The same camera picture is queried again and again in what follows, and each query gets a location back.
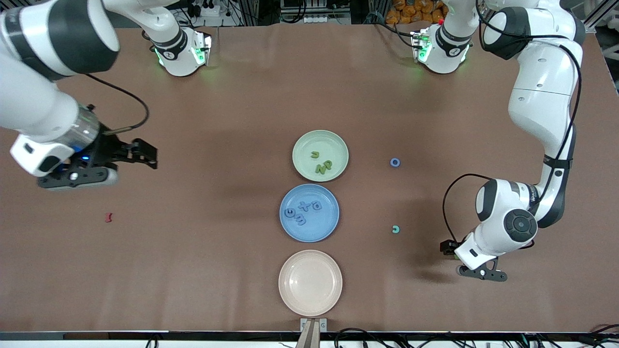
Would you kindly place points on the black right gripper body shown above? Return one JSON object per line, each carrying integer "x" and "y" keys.
{"x": 107, "y": 148}

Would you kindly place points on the blue foam letter a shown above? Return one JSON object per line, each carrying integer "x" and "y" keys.
{"x": 314, "y": 207}

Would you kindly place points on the green foam letter p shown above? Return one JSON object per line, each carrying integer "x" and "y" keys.
{"x": 329, "y": 164}

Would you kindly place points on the blue foam letter E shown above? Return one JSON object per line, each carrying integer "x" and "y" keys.
{"x": 287, "y": 213}
{"x": 301, "y": 221}

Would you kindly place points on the blue foam letter X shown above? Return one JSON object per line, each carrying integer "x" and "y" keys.
{"x": 303, "y": 205}

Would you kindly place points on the green foam letter N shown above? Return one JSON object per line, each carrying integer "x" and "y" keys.
{"x": 320, "y": 168}

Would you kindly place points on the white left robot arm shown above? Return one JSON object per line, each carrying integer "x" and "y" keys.
{"x": 541, "y": 96}

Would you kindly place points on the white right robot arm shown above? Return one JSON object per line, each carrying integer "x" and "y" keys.
{"x": 34, "y": 96}

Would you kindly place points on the blue foam letter o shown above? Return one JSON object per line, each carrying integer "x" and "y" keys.
{"x": 391, "y": 162}

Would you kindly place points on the brown table cover sheet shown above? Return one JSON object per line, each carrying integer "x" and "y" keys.
{"x": 242, "y": 96}

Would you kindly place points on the blue plate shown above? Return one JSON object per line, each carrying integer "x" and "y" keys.
{"x": 314, "y": 229}

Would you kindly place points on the beige plate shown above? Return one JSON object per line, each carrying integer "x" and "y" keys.
{"x": 310, "y": 283}

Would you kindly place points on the green plate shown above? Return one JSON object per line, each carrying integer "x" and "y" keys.
{"x": 333, "y": 145}

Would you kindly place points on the white power strip with plugs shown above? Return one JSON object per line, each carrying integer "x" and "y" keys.
{"x": 210, "y": 10}

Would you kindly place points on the long white power strip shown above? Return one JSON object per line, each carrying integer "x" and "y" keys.
{"x": 329, "y": 19}

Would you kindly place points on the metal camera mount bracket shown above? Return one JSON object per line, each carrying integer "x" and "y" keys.
{"x": 313, "y": 333}

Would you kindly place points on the aluminium frame profile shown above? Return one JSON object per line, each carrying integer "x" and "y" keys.
{"x": 599, "y": 19}

